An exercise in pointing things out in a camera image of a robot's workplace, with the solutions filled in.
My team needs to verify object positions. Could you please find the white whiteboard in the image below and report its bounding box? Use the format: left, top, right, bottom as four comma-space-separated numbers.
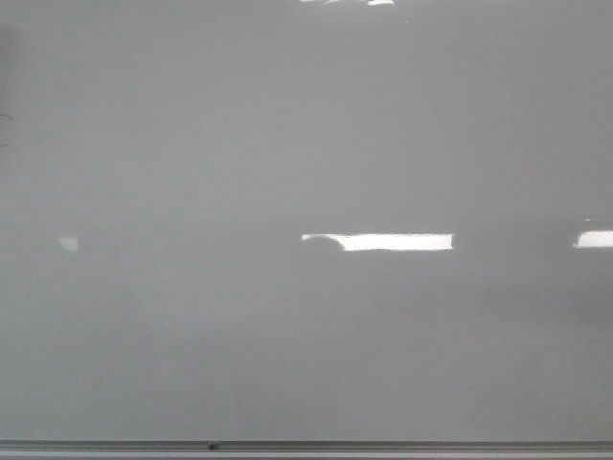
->
1, 1, 612, 442

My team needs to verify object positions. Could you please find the aluminium whiteboard tray rail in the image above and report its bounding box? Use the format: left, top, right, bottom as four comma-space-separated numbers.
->
1, 440, 612, 459

